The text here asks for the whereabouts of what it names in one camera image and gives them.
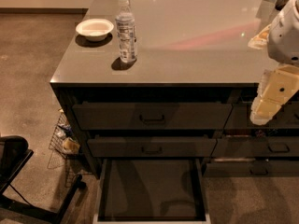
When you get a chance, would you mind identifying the white bowl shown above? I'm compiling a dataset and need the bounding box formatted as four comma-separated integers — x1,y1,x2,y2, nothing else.
76,19,114,42

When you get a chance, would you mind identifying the drawer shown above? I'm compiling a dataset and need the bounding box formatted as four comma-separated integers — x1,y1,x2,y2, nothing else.
212,136,299,158
201,160,299,177
73,102,232,130
93,159,211,224
87,136,216,158
225,101,299,129

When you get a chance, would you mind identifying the clear plastic water bottle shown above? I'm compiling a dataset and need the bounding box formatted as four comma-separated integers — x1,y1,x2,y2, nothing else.
115,0,137,63

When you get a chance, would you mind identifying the cream white gripper body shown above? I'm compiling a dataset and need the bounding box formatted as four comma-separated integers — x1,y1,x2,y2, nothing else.
249,64,299,125

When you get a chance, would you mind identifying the yellow item on counter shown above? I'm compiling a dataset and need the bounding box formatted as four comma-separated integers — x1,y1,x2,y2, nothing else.
248,24,271,49

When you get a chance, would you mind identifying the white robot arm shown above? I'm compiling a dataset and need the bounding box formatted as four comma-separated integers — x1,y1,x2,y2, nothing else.
248,0,299,125

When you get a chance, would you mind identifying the black chair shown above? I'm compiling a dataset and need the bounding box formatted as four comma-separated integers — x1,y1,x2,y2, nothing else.
0,135,87,224

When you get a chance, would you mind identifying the dark cabinet counter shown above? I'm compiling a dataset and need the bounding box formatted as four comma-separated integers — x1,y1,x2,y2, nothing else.
50,0,298,174

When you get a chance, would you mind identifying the wire basket with items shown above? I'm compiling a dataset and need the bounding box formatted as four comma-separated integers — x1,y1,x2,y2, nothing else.
48,111,79,169

